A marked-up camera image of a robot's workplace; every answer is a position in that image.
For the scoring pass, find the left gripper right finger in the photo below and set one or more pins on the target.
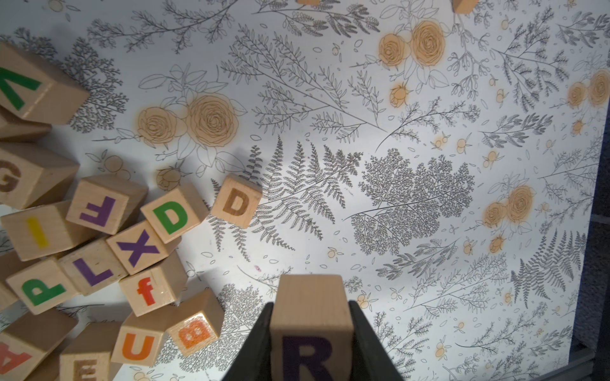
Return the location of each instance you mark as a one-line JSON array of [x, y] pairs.
[[370, 361]]

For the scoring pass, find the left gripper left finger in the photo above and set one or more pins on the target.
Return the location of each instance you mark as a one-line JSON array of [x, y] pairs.
[[253, 362]]

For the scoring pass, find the wooden block purple R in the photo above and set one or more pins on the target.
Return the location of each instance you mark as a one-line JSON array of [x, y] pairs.
[[311, 329]]

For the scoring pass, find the wooden block brown D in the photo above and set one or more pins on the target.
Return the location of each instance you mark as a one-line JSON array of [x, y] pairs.
[[237, 201]]

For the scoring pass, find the wooden block brown E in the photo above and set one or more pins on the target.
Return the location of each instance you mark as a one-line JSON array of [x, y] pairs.
[[88, 357]]

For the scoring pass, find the wooden block orange B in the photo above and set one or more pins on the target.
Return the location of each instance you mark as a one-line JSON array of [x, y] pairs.
[[197, 323]]

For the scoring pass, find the wooden block orange U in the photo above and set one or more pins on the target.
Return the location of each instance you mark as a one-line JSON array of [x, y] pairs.
[[141, 338]]

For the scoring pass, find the wooden block red f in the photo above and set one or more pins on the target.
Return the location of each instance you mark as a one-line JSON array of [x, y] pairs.
[[155, 287]]

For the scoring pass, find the wooden block purple X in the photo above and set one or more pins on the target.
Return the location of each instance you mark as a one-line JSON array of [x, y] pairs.
[[139, 247]]

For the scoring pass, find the wooden block green D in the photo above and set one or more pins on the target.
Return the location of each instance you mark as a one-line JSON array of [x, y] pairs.
[[174, 214]]

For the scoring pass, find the wooden block purple L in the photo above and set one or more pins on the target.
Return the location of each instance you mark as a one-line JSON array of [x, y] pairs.
[[93, 267]]

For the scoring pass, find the wooden block purple F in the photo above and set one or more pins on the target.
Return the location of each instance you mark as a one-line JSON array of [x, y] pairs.
[[106, 203]]

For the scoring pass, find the floral table mat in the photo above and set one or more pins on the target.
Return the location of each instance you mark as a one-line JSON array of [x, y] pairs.
[[443, 164]]

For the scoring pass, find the wooden block green P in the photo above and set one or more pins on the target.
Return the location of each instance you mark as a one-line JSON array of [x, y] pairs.
[[43, 285]]

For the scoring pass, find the wooden block red A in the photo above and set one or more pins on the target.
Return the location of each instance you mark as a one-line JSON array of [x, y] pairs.
[[29, 340]]

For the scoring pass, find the wooden block yellow i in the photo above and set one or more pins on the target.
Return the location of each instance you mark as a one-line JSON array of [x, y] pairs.
[[44, 230]]

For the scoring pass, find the wooden block brown G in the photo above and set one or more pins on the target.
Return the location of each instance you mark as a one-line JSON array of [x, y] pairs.
[[34, 176]]

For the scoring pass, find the wooden block green V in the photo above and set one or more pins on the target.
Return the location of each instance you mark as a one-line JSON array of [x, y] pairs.
[[37, 91]]

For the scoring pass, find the wooden whiteboard stand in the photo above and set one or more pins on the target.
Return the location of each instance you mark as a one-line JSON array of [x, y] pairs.
[[464, 6]]

